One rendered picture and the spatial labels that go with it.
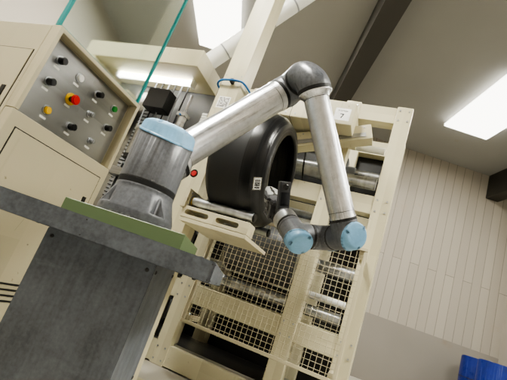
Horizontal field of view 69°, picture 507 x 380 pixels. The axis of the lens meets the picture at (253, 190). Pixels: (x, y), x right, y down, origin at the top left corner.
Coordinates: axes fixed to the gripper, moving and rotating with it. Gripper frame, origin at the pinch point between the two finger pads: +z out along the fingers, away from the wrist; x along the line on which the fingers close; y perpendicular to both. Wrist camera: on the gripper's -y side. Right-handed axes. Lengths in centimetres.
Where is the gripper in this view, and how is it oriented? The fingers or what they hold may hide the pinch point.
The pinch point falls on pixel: (269, 186)
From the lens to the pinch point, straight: 154.1
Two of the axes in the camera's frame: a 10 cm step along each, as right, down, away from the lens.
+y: -2.2, 8.7, 4.5
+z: -2.7, -5.0, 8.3
